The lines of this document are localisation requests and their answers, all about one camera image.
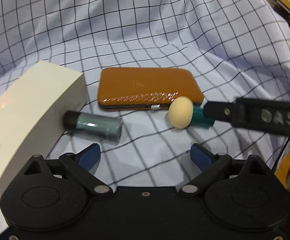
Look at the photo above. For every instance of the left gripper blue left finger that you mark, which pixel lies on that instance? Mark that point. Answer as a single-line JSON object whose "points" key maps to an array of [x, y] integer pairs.
{"points": [[90, 157]]}

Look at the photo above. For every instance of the grey bottle black cap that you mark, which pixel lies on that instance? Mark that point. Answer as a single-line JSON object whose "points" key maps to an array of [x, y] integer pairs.
{"points": [[96, 125]]}

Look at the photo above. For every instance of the brown leather wallet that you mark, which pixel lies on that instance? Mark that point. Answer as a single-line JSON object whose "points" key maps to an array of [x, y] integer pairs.
{"points": [[123, 88]]}

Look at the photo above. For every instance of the beige teal makeup sponge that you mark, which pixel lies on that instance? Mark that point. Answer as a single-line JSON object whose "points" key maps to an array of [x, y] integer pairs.
{"points": [[183, 113]]}

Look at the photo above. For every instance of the white vivo phone box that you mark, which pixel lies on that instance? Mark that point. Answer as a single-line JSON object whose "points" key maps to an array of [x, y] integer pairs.
{"points": [[31, 114]]}

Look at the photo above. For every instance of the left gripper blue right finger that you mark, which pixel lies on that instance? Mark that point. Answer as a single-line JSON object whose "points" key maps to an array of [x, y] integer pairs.
{"points": [[201, 157]]}

